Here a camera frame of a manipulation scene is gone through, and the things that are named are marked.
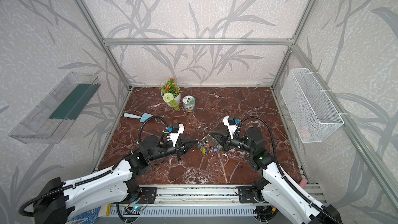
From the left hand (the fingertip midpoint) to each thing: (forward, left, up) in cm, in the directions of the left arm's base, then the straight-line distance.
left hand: (198, 139), depth 67 cm
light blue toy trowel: (+26, +40, -25) cm, 54 cm away
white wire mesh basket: (+6, -47, +11) cm, 49 cm away
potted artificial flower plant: (+36, +20, -11) cm, 42 cm away
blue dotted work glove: (-26, +47, -23) cm, 59 cm away
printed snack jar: (+33, +8, -18) cm, 39 cm away
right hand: (+5, -6, +1) cm, 8 cm away
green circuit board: (-23, +28, -24) cm, 43 cm away
